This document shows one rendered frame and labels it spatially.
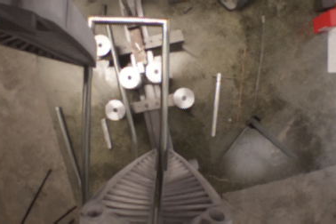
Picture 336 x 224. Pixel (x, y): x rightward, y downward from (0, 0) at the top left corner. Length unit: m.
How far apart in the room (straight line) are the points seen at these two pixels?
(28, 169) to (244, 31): 2.12
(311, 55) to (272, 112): 0.23
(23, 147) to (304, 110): 2.18
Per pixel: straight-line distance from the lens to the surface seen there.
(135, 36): 0.40
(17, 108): 2.01
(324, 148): 0.71
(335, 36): 0.73
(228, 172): 0.53
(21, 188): 2.25
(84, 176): 0.22
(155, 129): 0.41
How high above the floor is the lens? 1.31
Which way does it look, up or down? 86 degrees down
